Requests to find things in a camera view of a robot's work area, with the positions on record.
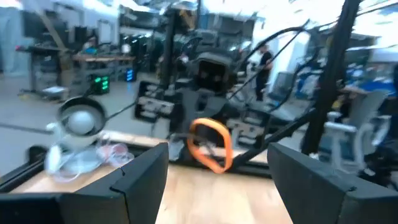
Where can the wooden workbench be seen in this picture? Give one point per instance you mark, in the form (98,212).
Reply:
(102,59)

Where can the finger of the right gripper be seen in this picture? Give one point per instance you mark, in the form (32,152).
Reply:
(248,130)
(154,104)

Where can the white tipped bucket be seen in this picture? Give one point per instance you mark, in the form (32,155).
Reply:
(81,123)

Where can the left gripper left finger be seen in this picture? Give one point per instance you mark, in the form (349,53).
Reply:
(136,186)

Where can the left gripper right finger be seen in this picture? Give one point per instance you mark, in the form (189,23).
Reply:
(308,186)

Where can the white office chair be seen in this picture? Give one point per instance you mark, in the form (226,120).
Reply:
(357,130)

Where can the orange rubber band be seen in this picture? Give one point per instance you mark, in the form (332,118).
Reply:
(228,143)

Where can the person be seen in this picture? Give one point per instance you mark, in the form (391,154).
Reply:
(264,71)

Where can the green lit computer box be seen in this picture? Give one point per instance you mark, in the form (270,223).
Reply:
(101,84)

